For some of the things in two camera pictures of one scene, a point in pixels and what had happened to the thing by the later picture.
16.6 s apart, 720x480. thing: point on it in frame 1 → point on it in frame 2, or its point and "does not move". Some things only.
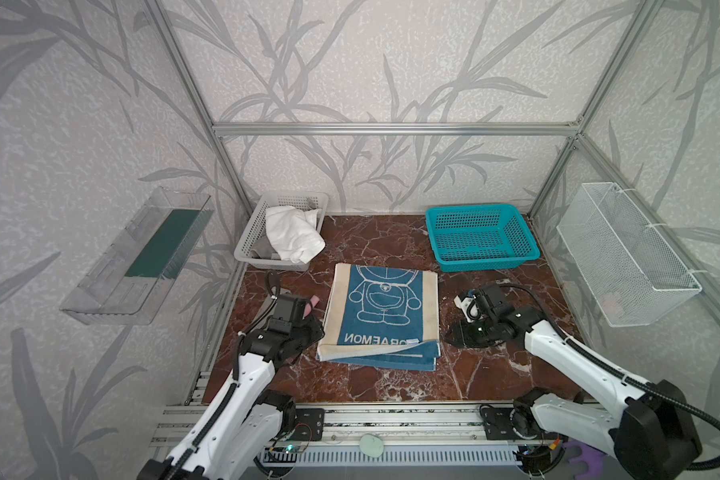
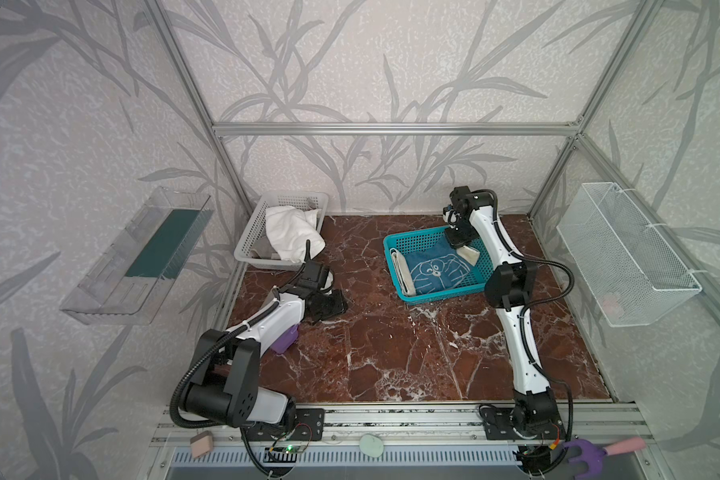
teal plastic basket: x=481 y=237 → x=477 y=276
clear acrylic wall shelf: x=127 y=284 does not move
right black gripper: x=462 y=334 → x=458 y=234
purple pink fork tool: x=592 y=457 does not move
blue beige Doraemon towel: x=382 y=315 → x=435 y=268
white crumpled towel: x=294 y=233 does not move
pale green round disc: x=371 y=445 does not move
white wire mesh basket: x=632 y=273 does not move
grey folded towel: x=262 y=249 does not move
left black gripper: x=300 y=308 → x=331 y=302
